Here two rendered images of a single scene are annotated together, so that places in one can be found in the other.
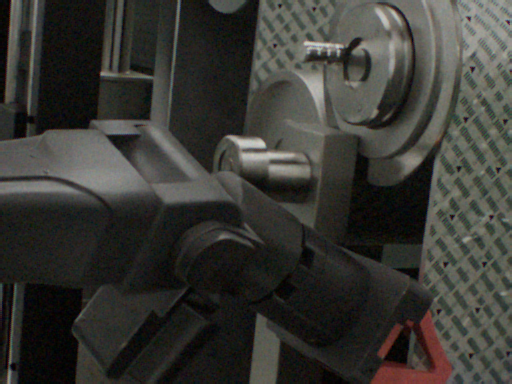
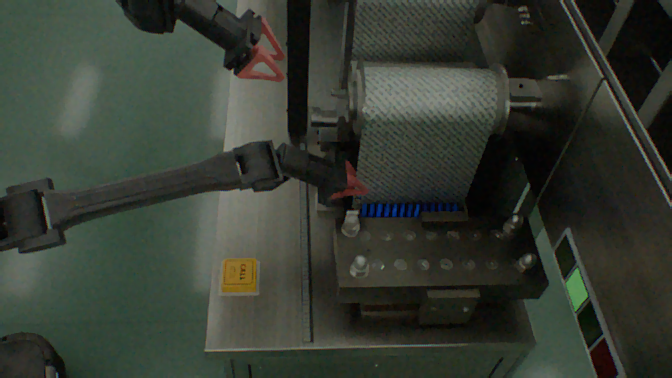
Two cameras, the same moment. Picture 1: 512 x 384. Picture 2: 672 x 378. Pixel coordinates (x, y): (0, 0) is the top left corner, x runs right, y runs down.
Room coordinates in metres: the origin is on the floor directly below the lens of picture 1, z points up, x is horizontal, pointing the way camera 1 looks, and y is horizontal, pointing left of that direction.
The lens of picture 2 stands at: (0.05, -0.34, 1.96)
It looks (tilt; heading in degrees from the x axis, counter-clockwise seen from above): 50 degrees down; 21
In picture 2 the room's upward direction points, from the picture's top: 5 degrees clockwise
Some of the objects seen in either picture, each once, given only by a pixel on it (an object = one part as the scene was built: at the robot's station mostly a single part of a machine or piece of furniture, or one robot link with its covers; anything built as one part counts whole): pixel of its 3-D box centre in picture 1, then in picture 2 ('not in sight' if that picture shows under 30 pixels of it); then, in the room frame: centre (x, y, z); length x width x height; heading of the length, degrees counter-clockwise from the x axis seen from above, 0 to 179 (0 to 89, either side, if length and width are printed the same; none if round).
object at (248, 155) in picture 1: (240, 167); (315, 117); (0.81, 0.00, 1.18); 0.04 x 0.02 x 0.04; 28
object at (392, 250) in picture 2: not in sight; (435, 257); (0.73, -0.31, 1.00); 0.40 x 0.16 x 0.06; 118
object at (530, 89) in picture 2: not in sight; (522, 89); (0.96, -0.34, 1.28); 0.06 x 0.05 x 0.02; 118
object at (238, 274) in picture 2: not in sight; (239, 275); (0.56, 0.05, 0.91); 0.07 x 0.07 x 0.02; 28
